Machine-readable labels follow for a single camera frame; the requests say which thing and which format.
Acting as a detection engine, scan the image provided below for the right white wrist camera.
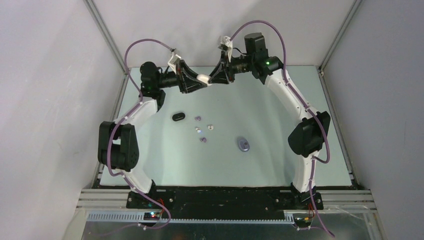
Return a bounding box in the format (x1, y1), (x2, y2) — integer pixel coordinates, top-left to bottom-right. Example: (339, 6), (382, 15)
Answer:
(218, 35), (233, 59)

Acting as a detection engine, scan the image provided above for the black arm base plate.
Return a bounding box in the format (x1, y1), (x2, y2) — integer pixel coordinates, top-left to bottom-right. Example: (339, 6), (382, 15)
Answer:
(126, 185), (323, 210)

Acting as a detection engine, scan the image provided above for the left controller board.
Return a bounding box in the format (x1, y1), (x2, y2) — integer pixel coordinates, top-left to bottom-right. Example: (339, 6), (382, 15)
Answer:
(143, 212), (161, 221)

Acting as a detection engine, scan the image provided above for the controller board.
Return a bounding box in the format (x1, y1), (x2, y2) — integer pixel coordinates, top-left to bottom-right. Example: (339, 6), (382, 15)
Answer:
(143, 212), (161, 221)
(293, 216), (314, 228)

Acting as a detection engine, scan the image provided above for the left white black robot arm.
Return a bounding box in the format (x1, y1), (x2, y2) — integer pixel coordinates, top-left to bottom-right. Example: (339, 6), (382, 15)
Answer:
(97, 60), (212, 208)

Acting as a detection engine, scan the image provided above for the black earbud charging case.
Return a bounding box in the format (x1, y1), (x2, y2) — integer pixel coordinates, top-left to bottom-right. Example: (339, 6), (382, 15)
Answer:
(171, 112), (186, 122)

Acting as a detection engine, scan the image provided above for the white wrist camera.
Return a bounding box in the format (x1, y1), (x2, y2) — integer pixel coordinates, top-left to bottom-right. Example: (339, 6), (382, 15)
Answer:
(167, 48), (182, 74)
(218, 35), (233, 59)

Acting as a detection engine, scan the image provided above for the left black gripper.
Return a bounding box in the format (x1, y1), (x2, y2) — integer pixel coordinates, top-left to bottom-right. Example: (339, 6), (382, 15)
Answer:
(155, 60), (207, 94)

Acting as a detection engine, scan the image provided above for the purple earbud charging case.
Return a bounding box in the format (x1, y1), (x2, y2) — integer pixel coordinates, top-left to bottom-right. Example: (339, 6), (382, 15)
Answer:
(236, 136), (250, 153)

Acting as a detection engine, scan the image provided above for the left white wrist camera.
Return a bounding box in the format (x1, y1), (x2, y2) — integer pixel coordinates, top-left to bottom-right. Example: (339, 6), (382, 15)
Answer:
(167, 48), (182, 74)

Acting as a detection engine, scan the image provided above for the right controller board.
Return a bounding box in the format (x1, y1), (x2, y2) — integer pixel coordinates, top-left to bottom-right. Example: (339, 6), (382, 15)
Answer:
(293, 216), (314, 228)

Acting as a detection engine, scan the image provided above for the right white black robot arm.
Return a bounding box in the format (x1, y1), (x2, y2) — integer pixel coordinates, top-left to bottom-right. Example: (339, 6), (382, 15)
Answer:
(197, 32), (331, 209)

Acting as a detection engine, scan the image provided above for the white earbud charging case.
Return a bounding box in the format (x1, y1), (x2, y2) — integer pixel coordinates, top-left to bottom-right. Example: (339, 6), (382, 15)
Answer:
(196, 74), (211, 86)

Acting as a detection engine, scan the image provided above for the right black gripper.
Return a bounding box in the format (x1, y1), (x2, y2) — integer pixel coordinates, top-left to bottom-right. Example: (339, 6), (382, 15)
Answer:
(208, 50), (254, 85)

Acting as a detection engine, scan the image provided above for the aluminium frame rail front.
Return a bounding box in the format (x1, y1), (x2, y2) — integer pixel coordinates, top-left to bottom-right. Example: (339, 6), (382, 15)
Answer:
(77, 189), (377, 225)

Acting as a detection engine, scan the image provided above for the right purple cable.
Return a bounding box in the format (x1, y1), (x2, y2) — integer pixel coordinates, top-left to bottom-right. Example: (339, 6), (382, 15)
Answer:
(228, 20), (335, 239)

